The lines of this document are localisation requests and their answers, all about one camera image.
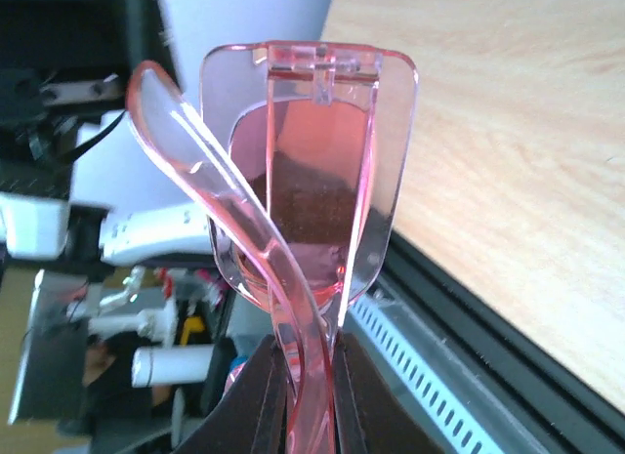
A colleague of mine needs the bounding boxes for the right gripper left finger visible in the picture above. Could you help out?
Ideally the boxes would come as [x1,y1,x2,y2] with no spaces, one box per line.
[175,335,287,454]

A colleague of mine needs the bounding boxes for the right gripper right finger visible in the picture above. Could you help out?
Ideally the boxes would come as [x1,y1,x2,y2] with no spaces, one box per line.
[333,332,442,454]

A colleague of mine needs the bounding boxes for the red sunglasses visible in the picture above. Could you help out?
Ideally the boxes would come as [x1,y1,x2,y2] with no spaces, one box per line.
[126,41,418,453]

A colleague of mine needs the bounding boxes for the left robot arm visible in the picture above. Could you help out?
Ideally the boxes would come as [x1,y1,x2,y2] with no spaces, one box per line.
[1,193,212,266]

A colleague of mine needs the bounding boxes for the light blue slotted cable duct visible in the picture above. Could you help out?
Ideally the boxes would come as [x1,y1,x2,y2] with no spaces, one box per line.
[349,297,501,453]

